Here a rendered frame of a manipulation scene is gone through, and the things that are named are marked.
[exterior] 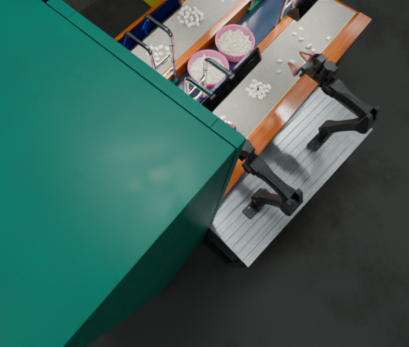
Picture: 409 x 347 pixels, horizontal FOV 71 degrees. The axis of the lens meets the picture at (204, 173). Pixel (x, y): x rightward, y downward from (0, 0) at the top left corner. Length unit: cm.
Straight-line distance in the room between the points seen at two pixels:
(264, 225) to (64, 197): 129
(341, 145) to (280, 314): 128
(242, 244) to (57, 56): 129
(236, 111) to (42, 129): 136
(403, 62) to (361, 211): 164
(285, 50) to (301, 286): 171
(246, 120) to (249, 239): 72
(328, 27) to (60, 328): 229
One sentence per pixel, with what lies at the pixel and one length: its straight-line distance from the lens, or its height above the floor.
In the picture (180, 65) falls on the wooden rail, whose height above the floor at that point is 76.
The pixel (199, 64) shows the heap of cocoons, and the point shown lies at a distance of 203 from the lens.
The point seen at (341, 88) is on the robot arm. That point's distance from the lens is 164.
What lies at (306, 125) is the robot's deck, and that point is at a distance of 198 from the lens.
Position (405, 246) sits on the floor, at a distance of 286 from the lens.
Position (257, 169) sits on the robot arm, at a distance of 130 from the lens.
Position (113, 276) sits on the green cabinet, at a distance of 54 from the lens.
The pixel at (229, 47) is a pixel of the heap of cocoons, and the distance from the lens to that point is 213.
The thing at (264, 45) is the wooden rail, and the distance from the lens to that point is 214.
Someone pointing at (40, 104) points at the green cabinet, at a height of 179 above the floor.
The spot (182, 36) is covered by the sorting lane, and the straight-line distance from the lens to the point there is 217.
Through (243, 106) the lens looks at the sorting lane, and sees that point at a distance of 186.
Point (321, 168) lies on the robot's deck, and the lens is 190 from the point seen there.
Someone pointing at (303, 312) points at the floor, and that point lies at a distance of 246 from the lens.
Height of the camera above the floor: 231
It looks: 72 degrees down
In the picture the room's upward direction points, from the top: 6 degrees clockwise
